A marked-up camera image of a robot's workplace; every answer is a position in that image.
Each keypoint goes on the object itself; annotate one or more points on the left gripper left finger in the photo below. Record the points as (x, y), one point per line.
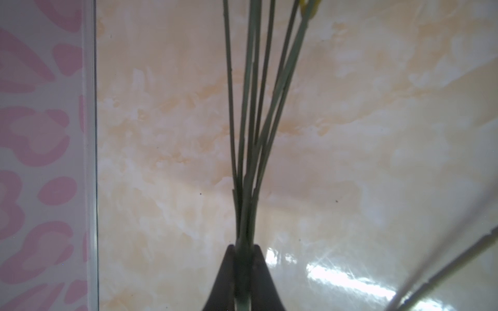
(222, 293)

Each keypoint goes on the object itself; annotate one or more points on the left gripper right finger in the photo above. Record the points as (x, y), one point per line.
(264, 296)

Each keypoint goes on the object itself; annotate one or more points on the dark blue rose stem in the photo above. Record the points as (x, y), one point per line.
(404, 299)

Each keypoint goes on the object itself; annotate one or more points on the blue rose bouquet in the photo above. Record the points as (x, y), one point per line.
(251, 139)

